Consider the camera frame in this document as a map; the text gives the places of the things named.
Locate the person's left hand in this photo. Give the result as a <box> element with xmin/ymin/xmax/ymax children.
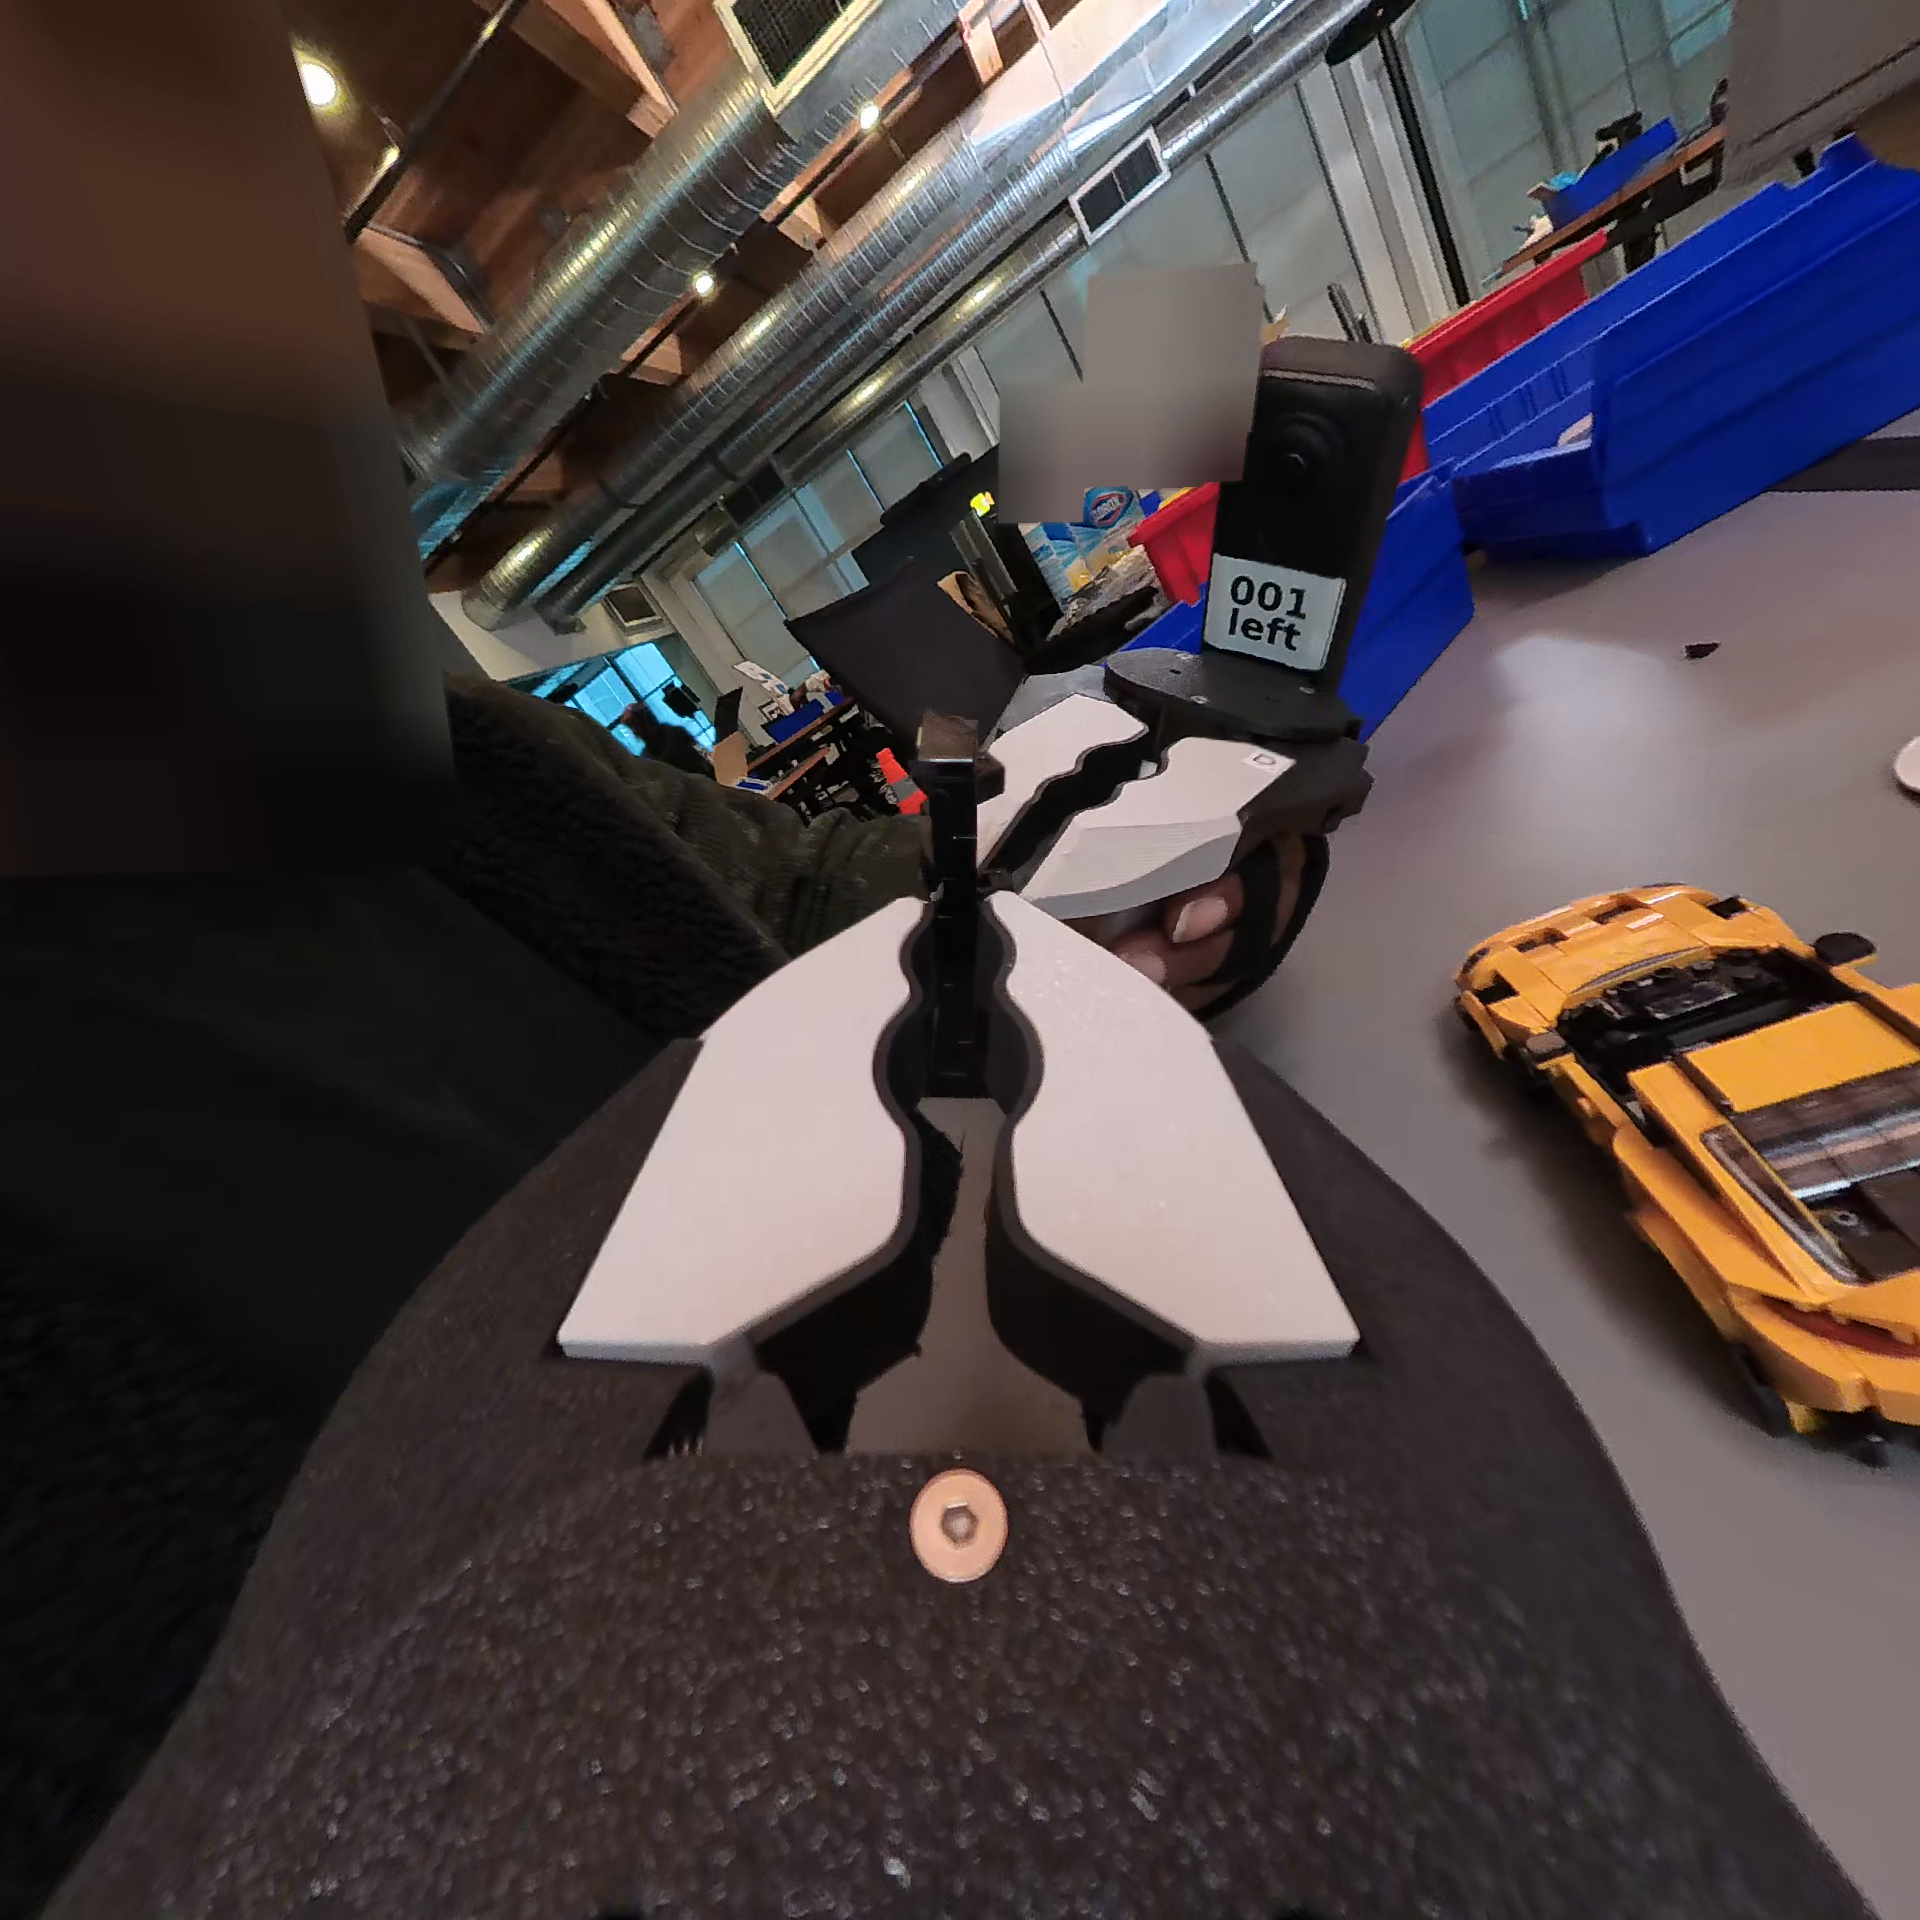
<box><xmin>1106</xmin><ymin>854</ymin><xmax>1291</xmax><ymax>1021</ymax></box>

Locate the red storage bin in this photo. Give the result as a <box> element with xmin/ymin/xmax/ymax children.
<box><xmin>1125</xmin><ymin>231</ymin><xmax>1614</xmax><ymax>605</ymax></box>

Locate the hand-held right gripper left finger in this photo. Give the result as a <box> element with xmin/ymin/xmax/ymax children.
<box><xmin>557</xmin><ymin>895</ymin><xmax>961</xmax><ymax>1450</ymax></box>

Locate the person's left forearm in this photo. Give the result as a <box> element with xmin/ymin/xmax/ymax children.
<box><xmin>440</xmin><ymin>674</ymin><xmax>939</xmax><ymax>1037</ymax></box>

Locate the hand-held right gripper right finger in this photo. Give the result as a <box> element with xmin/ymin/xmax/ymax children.
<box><xmin>983</xmin><ymin>892</ymin><xmax>1365</xmax><ymax>1454</ymax></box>

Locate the black office chair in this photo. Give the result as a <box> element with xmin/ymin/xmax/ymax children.
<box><xmin>786</xmin><ymin>563</ymin><xmax>1027</xmax><ymax>746</ymax></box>

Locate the yellow black lego spoiler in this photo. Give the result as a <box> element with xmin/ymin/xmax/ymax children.
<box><xmin>914</xmin><ymin>711</ymin><xmax>1008</xmax><ymax>1093</ymax></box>

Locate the black floor lamp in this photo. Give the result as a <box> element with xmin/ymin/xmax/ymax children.
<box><xmin>1328</xmin><ymin>0</ymin><xmax>1478</xmax><ymax>309</ymax></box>

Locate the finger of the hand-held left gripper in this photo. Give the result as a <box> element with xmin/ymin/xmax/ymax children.
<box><xmin>1018</xmin><ymin>742</ymin><xmax>1297</xmax><ymax>921</ymax></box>
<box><xmin>975</xmin><ymin>698</ymin><xmax>1155</xmax><ymax>890</ymax></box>

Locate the yellow lego car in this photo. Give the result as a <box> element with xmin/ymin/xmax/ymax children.
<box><xmin>1450</xmin><ymin>883</ymin><xmax>1920</xmax><ymax>1470</ymax></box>

